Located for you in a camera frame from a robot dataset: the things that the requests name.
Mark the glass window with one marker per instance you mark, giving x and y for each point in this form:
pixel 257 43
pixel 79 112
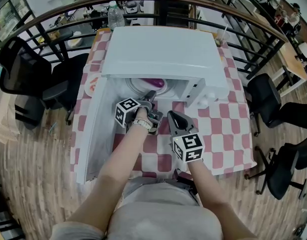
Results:
pixel 8 19

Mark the clear plastic cup with straw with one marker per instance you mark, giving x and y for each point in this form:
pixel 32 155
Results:
pixel 221 39

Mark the pink white checkered tablecloth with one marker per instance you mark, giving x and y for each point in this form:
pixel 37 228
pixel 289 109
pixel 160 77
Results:
pixel 231 134

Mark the person's right forearm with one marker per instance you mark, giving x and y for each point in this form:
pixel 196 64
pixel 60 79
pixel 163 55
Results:
pixel 203 181

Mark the white plate with carrots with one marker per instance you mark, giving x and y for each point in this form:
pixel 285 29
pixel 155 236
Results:
pixel 87 89

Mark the black mesh office chair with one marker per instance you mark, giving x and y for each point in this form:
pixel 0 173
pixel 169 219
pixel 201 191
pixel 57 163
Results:
pixel 23 66
pixel 281 176
pixel 264 96

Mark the clear plastic water bottle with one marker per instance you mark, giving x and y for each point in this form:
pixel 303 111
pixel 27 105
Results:
pixel 116 17

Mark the black waist pouch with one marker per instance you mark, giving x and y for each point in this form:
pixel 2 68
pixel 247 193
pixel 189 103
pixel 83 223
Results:
pixel 186 179

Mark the person's left forearm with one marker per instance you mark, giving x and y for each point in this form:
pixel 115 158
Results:
pixel 123 154

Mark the orange carrot pieces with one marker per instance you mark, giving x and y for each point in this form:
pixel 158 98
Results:
pixel 93 83

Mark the wooden desk with white legs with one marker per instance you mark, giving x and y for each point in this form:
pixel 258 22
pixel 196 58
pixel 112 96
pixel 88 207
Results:
pixel 293 64

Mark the white round plate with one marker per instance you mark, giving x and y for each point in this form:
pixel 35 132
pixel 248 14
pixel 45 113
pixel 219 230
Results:
pixel 139 85

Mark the beige cardboard box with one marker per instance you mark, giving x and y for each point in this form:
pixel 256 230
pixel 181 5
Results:
pixel 6 119

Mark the dark staircase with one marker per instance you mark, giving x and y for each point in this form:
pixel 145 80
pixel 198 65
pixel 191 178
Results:
pixel 173 11

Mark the person's gray shirt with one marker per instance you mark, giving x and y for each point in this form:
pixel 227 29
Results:
pixel 163 216

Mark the white microwave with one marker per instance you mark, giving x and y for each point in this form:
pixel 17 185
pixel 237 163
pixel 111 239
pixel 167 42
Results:
pixel 163 51

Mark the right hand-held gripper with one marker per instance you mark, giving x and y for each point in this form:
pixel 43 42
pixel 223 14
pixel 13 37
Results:
pixel 189 147

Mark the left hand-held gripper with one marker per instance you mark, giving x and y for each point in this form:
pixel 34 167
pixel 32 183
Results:
pixel 126 109

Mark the purple eggplant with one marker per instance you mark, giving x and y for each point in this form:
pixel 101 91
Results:
pixel 156 83

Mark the person's left hand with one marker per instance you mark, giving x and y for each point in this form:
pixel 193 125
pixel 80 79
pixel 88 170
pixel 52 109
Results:
pixel 142 114

